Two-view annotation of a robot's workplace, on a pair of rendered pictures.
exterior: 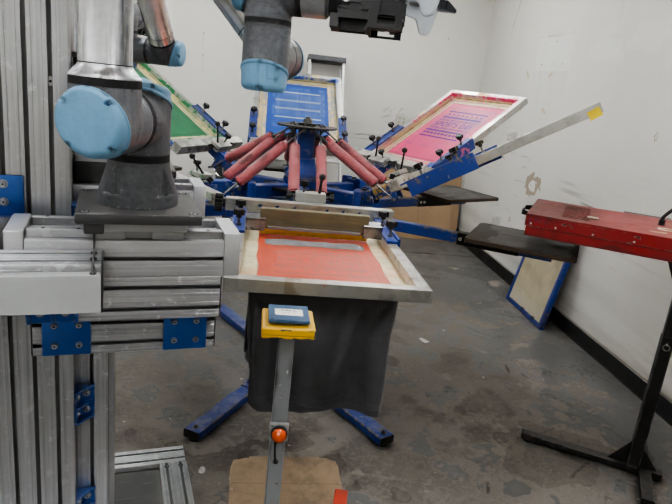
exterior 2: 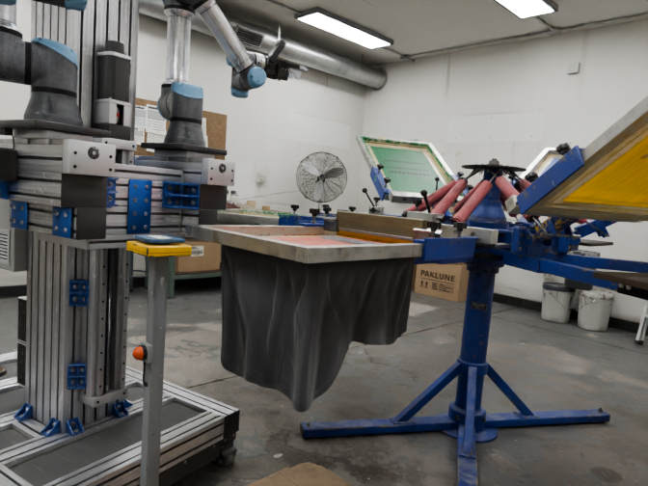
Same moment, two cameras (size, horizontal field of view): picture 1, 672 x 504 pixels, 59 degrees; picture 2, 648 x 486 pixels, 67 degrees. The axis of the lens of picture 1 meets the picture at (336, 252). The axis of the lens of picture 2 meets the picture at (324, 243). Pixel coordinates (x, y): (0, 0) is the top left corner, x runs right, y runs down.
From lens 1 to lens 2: 1.61 m
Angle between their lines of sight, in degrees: 53
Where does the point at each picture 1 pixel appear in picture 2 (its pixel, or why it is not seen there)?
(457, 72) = not seen: outside the picture
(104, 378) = (93, 279)
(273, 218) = (344, 221)
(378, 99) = not seen: outside the picture
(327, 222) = (385, 226)
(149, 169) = (38, 94)
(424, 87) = not seen: outside the picture
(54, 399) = (59, 280)
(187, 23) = (555, 137)
